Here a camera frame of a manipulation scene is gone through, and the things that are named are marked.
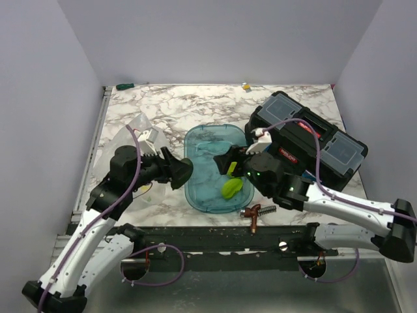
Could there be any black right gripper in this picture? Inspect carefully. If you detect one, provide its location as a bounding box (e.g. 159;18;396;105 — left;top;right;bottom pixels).
214;144;270;197

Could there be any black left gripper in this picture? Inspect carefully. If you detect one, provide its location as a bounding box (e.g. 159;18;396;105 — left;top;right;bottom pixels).
128;146;192;191

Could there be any clear plastic bag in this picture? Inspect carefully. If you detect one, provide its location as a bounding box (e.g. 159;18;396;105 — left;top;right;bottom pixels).
92;113;169;212

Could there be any green fake lime fruit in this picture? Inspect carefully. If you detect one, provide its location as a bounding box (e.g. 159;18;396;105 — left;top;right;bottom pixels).
221;178;243;200

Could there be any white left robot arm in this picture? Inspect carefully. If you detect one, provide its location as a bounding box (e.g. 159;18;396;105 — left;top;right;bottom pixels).
22;145;194;312

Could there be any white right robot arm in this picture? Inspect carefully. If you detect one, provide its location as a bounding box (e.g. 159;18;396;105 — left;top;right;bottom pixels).
213;145;416;263

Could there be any teal transparent plastic tray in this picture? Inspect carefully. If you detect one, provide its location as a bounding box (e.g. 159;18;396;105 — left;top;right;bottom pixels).
184;124;254;214

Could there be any small yellow grey brush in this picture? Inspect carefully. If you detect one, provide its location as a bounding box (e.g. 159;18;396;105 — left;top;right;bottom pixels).
242;83;252;93

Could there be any black plastic toolbox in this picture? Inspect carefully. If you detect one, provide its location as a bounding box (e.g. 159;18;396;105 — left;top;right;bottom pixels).
244;91;368;191

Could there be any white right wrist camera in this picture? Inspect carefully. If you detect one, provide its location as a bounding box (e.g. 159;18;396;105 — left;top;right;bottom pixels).
246;128;272;155

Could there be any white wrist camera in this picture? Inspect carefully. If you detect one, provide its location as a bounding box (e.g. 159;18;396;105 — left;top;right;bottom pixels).
246;128;272;155
137;127;162;156

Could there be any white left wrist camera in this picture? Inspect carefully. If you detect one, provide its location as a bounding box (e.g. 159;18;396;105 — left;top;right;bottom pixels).
137;127;162;156

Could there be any brown handled small tool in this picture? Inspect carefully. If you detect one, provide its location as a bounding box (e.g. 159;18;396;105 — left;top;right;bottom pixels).
240;204;261;234

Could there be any aluminium mounting rail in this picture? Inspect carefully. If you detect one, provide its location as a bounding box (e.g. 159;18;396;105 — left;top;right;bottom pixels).
51;231;399;261

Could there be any green handled screwdriver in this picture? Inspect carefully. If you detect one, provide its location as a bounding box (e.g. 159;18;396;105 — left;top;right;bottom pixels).
115;83;135;91

